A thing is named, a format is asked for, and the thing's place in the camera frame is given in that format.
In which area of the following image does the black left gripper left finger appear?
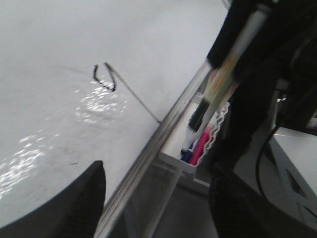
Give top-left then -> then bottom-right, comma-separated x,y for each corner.
0,161 -> 106,238

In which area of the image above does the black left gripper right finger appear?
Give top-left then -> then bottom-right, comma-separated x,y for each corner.
209,162 -> 280,238

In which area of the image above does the white whiteboard marker pen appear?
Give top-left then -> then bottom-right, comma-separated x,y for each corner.
181,3 -> 270,153

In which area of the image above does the white whiteboard panel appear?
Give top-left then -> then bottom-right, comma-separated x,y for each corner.
0,0 -> 227,226

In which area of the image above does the blue marker in tray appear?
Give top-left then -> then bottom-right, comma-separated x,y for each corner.
181,140 -> 198,163

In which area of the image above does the pink marker in tray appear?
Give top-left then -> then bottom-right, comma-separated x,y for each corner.
189,124 -> 213,166

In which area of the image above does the white marker tray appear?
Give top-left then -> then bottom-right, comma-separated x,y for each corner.
158,93 -> 230,180

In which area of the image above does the black cable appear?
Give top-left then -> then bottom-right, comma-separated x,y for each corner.
256,109 -> 305,199

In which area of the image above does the aluminium whiteboard frame rail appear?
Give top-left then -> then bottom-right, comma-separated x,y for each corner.
95,60 -> 211,238

